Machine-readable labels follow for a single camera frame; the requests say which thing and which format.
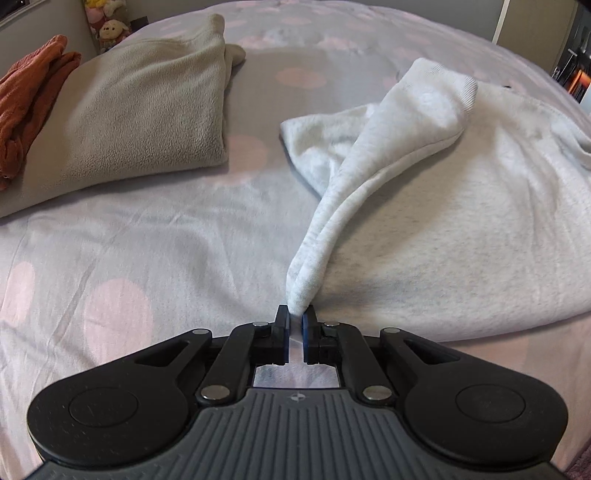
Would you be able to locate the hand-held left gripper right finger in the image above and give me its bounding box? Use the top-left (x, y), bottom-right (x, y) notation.
top-left (301, 305), bottom-right (456, 408)

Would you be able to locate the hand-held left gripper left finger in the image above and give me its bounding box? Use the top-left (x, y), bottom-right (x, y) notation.
top-left (134, 304), bottom-right (291, 408)

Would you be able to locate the light grey sweatshirt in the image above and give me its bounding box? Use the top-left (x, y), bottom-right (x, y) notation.
top-left (279, 57), bottom-right (591, 343)

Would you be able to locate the pink dotted bed sheet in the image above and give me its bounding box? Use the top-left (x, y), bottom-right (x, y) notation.
top-left (0, 0), bottom-right (591, 480)

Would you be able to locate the beige fleece garment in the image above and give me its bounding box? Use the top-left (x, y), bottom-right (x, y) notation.
top-left (0, 12), bottom-right (247, 219)

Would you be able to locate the white face plush toy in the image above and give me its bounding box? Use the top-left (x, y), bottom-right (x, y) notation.
top-left (98, 18), bottom-right (134, 52)

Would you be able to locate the orange cloth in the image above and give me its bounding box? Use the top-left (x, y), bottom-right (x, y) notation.
top-left (0, 34), bottom-right (82, 191)

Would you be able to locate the small plush toy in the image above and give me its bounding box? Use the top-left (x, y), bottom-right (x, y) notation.
top-left (84, 0), bottom-right (126, 25)

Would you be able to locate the dark shelf unit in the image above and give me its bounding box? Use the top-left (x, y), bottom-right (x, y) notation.
top-left (550, 7), bottom-right (591, 101)

